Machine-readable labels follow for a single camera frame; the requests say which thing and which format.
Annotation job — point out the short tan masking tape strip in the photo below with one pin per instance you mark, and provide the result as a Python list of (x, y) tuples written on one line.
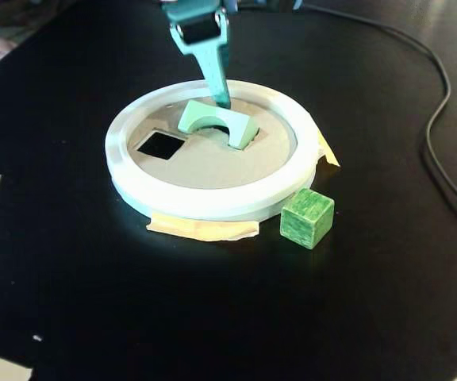
[(329, 156)]

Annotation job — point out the mint green U shape block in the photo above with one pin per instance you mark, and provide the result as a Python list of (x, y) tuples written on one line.
[(197, 115)]

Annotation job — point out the white round shape sorter lid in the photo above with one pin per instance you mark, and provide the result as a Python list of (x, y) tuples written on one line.
[(153, 198)]

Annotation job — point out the teal gripper black servo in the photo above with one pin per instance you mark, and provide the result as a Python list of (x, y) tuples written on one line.
[(197, 32)]

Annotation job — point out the long tan masking tape strip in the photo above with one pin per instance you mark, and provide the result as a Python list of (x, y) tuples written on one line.
[(197, 229)]

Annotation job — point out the green wooden cube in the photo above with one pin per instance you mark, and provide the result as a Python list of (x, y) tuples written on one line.
[(304, 222)]

